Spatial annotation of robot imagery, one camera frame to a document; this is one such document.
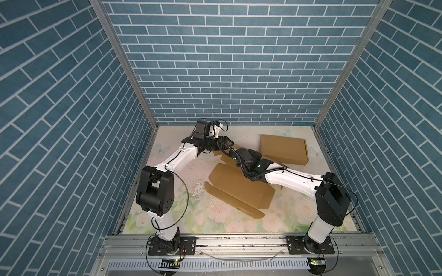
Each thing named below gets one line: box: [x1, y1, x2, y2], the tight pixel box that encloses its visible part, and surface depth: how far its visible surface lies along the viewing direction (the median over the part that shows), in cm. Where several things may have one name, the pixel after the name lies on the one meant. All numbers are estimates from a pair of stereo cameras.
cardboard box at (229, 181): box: [204, 147, 276, 220], surface depth 91 cm
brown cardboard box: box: [260, 134, 310, 168], surface depth 107 cm
